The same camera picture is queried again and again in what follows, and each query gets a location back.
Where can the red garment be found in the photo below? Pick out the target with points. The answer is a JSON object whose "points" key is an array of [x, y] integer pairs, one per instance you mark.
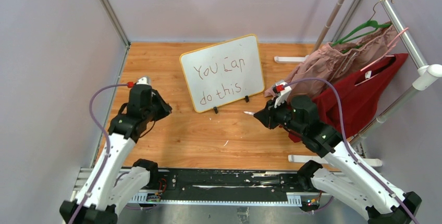
{"points": [[359, 103]]}

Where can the yellow framed whiteboard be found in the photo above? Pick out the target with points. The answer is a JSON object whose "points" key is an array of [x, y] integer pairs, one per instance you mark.
{"points": [[223, 73]]}

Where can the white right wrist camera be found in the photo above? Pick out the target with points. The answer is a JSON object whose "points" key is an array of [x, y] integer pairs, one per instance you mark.
{"points": [[281, 90]]}

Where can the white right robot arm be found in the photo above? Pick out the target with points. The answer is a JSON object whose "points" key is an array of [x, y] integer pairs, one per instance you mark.
{"points": [[348, 160]]}

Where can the green clothes hanger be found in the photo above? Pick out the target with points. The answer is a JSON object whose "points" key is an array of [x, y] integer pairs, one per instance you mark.
{"points": [[368, 24]]}

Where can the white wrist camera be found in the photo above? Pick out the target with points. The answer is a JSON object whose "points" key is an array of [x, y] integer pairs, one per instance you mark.
{"points": [[281, 90], [145, 80]]}

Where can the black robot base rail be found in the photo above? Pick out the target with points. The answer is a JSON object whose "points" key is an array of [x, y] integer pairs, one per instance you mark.
{"points": [[229, 187]]}

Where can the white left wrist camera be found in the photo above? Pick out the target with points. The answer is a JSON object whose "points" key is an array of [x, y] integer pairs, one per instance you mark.
{"points": [[145, 80]]}

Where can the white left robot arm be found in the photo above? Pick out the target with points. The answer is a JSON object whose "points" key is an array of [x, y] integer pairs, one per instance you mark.
{"points": [[110, 160]]}

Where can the pink garment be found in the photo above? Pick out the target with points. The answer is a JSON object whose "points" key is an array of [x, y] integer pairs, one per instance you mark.
{"points": [[335, 63]]}

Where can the pink clothes hanger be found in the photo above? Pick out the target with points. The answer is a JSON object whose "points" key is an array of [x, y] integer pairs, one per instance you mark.
{"points": [[368, 73]]}

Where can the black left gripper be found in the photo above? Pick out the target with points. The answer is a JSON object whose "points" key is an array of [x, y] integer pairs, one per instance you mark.
{"points": [[165, 109]]}

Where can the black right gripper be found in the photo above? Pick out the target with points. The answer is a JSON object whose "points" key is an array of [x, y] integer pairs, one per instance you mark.
{"points": [[267, 116]]}

